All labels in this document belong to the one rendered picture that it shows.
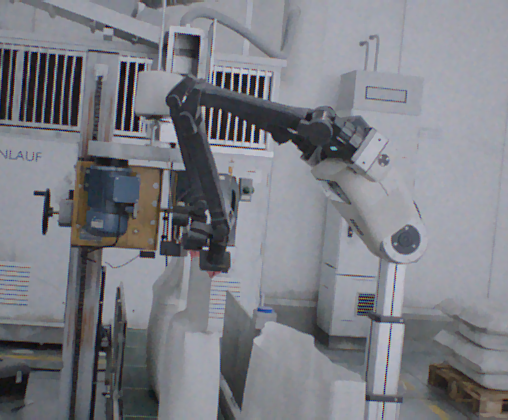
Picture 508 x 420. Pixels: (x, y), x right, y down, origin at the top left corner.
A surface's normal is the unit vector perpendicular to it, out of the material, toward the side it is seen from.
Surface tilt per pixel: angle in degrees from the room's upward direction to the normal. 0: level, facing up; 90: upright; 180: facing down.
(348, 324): 90
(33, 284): 90
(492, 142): 90
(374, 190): 90
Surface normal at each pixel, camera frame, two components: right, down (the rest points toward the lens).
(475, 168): 0.15, 0.07
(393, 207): 0.44, 0.51
